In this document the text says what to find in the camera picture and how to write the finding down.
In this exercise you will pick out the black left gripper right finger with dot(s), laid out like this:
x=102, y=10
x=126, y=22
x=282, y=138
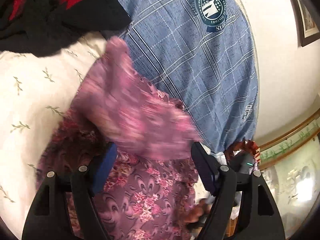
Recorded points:
x=258, y=217

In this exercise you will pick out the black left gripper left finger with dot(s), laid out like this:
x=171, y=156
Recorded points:
x=48, y=217

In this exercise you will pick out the purple floral blouse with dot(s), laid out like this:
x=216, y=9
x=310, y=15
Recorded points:
x=150, y=187

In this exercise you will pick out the person's right hand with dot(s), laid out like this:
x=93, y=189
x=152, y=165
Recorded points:
x=199, y=210

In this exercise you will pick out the dark red plastic bag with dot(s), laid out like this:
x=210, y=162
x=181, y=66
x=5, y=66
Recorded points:
x=247, y=146

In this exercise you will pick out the wooden framed bamboo glass door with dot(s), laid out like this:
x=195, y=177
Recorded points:
x=290, y=167

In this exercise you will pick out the white leaf-print bed sheet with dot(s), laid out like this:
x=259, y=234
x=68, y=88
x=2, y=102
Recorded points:
x=35, y=94

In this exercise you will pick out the blue plaid blanket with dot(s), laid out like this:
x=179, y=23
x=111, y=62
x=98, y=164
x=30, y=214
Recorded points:
x=201, y=52

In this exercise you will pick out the red and black garment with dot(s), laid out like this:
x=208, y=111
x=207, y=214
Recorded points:
x=44, y=27

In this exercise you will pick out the wooden framed wall picture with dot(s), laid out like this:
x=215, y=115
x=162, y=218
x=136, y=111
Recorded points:
x=307, y=29

